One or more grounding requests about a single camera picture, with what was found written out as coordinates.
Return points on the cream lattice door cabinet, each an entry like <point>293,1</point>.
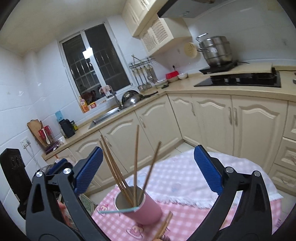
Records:
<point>159,34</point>

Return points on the steel ladle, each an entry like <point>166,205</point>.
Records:
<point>140,87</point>
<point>143,86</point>
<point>148,85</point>

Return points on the purple tray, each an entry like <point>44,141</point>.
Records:
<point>52,148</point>

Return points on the steel steamer pot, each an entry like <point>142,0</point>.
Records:
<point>217,52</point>

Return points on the steel faucet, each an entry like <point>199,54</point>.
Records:
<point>116,100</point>

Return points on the range hood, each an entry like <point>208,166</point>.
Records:
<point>182,9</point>

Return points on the small yellow red box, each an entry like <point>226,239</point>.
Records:
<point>93,105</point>

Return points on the black induction cooker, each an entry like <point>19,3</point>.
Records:
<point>219,68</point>

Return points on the pink cloth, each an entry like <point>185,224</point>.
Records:
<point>106,90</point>

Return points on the steel sink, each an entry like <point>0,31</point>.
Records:
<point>104,118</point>

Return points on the wooden cutting board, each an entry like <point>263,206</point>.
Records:
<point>33,129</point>

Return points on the pink checkered tablecloth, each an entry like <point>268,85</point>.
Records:
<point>189,222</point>

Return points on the window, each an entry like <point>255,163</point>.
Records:
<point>104,60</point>

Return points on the blue box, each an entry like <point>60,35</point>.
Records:
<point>59,116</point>

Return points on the steel colander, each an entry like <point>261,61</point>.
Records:
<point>130,99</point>

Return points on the cream wall cabinet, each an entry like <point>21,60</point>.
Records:
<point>134,16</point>

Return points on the yellow round strainer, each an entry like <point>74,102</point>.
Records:
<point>190,49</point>

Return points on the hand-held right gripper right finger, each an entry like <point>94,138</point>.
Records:
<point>208,169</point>

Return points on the black kettle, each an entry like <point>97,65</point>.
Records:
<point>67,128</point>

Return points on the wooden chopstick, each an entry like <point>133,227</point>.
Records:
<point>136,162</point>
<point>115,170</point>
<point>111,166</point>
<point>150,166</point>

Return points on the small white cup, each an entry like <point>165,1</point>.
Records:
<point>61,140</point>

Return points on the shallow white bowl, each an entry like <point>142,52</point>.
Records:
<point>161,83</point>

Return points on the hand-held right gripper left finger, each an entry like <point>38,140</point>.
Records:
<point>89,170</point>

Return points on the red utensil holder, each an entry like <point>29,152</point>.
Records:
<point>46,136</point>

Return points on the metal utensil rack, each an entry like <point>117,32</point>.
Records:
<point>141,62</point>

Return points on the red bowl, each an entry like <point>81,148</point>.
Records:
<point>172,76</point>

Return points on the black gas stove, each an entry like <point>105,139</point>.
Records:
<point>249,81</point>

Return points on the steel skimmer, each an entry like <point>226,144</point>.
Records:
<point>151,77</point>

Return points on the orange bottle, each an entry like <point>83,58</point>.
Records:
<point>83,105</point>

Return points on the light blue knife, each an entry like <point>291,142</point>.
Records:
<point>115,210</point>

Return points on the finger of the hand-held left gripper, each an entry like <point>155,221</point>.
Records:
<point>61,164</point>

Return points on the pink cup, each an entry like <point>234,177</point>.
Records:
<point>144,212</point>

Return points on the wall socket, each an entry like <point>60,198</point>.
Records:
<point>25,143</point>

